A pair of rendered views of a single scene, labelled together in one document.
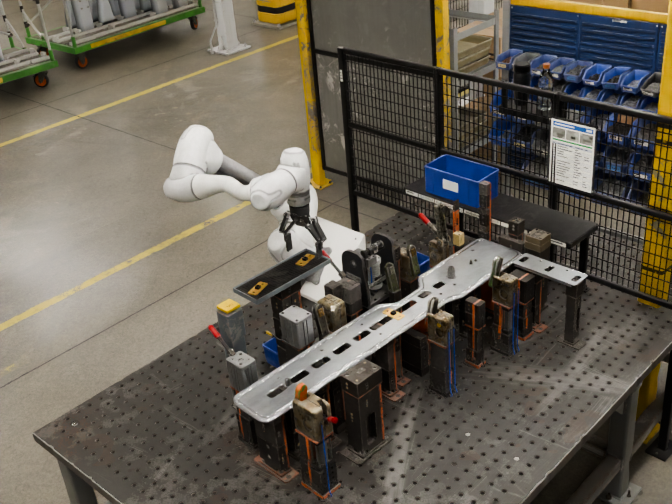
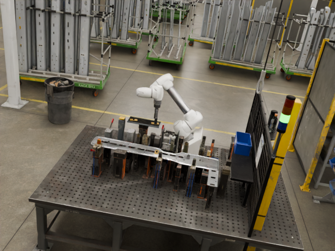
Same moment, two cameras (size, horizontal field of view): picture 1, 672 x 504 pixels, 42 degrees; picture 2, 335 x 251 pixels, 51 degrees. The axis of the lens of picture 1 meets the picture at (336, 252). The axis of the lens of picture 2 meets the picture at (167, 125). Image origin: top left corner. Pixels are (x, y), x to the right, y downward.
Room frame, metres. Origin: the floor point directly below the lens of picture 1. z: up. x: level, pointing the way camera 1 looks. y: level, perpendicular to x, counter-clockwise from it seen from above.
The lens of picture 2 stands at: (0.63, -2.64, 2.92)
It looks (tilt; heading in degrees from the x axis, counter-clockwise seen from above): 26 degrees down; 49
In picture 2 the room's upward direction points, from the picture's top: 8 degrees clockwise
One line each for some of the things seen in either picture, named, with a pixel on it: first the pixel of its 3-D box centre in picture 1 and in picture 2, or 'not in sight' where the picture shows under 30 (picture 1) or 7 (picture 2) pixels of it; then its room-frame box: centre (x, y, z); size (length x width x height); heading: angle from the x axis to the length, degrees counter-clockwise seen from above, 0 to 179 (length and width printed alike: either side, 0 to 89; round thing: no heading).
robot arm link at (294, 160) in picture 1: (293, 170); (157, 92); (2.87, 0.13, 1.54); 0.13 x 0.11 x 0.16; 148
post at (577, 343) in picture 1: (572, 311); (209, 197); (2.83, -0.91, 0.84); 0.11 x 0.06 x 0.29; 42
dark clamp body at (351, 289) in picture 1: (351, 324); (156, 151); (2.82, -0.03, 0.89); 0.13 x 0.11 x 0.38; 42
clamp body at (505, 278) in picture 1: (504, 314); (190, 180); (2.82, -0.63, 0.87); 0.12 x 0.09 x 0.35; 42
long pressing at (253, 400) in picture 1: (391, 318); (154, 152); (2.68, -0.18, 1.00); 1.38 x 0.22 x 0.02; 132
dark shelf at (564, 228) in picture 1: (495, 207); (241, 158); (3.45, -0.72, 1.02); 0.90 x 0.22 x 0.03; 42
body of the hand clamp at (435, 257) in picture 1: (439, 276); (199, 162); (3.13, -0.43, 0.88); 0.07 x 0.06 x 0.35; 42
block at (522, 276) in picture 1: (519, 304); (203, 184); (2.92, -0.72, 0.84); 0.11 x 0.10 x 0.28; 42
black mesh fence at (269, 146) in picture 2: (493, 237); (247, 173); (3.61, -0.75, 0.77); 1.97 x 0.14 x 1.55; 42
